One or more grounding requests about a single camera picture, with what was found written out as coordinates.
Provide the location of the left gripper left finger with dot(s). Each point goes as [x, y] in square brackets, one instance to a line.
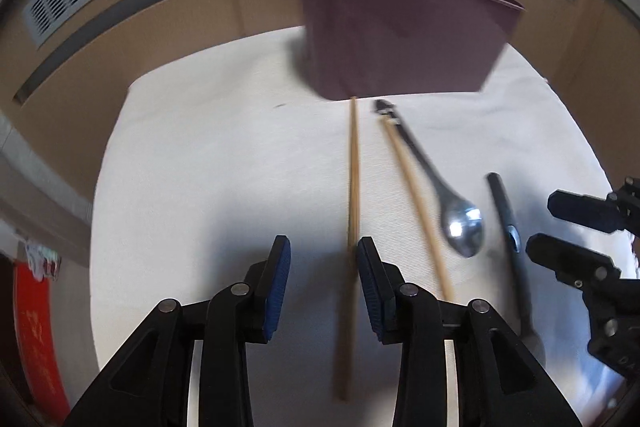
[261, 307]

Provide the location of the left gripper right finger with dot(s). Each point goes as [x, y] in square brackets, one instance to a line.
[379, 281]

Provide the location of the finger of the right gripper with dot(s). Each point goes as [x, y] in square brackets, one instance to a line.
[585, 209]
[572, 264]

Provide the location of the wooden chopstick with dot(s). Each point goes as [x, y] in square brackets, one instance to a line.
[429, 232]
[347, 310]

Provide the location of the black-handled spoon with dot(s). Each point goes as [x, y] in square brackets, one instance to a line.
[515, 257]

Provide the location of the smiley-handle metal spoon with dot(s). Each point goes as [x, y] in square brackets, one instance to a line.
[460, 220]

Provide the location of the white cloth mat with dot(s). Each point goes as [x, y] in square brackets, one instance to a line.
[216, 154]

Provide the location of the maroon utensil caddy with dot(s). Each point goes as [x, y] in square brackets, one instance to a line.
[367, 48]

